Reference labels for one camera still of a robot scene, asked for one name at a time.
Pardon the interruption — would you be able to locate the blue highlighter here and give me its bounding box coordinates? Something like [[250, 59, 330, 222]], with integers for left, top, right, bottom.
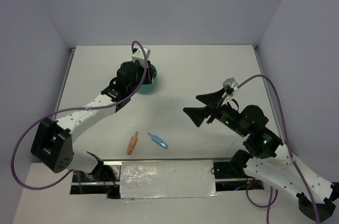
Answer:
[[148, 133, 168, 149]]

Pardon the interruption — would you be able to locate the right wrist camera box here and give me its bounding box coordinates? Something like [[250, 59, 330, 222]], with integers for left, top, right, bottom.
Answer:
[[222, 77, 238, 103]]

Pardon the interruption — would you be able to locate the silver foil sheet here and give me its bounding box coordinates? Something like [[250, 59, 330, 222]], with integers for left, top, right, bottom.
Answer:
[[120, 160, 218, 199]]

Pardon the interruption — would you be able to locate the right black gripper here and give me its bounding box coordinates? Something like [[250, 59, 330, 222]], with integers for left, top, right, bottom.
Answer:
[[182, 87, 247, 136]]

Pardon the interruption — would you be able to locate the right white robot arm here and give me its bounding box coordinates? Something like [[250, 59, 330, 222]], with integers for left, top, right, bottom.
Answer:
[[183, 89, 338, 222]]

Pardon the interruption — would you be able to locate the teal round desk organizer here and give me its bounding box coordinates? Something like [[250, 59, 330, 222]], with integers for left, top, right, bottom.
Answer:
[[138, 61, 157, 94]]

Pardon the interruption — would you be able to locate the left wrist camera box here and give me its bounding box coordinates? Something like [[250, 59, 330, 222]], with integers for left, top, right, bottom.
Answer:
[[131, 48, 151, 67]]

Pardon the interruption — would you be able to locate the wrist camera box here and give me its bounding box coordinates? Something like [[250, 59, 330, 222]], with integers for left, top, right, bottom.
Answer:
[[222, 77, 238, 103], [131, 48, 151, 67]]

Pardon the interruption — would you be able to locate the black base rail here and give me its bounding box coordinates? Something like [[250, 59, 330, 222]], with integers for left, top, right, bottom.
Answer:
[[70, 158, 254, 200]]

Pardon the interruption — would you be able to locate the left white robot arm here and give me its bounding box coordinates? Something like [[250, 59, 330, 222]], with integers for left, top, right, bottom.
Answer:
[[31, 61, 157, 181]]

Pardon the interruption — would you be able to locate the orange highlighter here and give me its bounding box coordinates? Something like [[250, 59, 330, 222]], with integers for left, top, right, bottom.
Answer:
[[126, 131, 138, 155]]

